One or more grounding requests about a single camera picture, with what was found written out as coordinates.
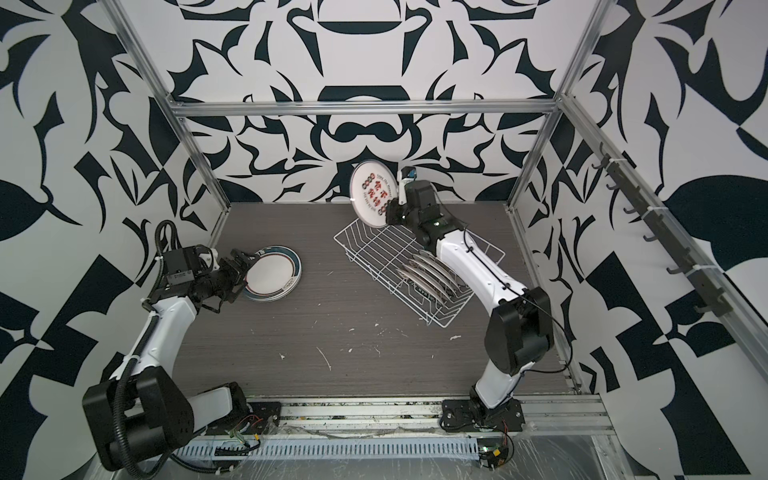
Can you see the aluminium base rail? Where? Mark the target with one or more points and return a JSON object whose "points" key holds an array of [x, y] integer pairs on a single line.
{"points": [[546, 415]]}

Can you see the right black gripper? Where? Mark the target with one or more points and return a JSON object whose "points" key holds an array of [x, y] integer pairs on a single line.
{"points": [[393, 214]]}

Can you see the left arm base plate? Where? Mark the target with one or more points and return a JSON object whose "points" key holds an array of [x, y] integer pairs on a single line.
{"points": [[262, 417]]}

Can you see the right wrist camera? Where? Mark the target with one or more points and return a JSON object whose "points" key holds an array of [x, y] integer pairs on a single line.
{"points": [[405, 176]]}

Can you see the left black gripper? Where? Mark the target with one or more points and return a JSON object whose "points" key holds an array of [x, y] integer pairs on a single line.
{"points": [[237, 274]]}

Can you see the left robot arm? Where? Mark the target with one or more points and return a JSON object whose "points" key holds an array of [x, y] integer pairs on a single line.
{"points": [[138, 417]]}

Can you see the small circuit board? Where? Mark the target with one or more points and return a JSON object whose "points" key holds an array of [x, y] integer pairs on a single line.
{"points": [[493, 453]]}

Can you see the aluminium frame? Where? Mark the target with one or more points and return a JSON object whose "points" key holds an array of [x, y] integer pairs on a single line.
{"points": [[745, 324]]}

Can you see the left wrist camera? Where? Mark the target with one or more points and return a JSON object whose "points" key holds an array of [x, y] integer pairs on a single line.
{"points": [[207, 258]]}

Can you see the wall hook rail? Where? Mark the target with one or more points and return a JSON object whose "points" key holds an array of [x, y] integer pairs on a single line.
{"points": [[666, 230]]}

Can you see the white slotted cable duct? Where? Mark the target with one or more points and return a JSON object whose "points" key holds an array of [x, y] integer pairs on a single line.
{"points": [[458, 448]]}

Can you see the white wire dish rack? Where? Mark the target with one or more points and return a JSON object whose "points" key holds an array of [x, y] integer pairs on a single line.
{"points": [[380, 252]]}

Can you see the row plate hao shi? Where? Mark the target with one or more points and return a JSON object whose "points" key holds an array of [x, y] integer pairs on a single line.
{"points": [[424, 286]]}

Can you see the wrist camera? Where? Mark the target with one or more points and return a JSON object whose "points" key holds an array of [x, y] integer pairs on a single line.
{"points": [[207, 258], [405, 176]]}

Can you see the plate enjoy the moment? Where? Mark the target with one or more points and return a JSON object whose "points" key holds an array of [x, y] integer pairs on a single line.
{"points": [[276, 273]]}

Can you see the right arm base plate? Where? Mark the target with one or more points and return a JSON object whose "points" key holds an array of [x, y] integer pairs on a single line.
{"points": [[470, 415]]}

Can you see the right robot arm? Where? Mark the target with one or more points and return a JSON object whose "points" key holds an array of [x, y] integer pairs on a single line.
{"points": [[520, 327]]}

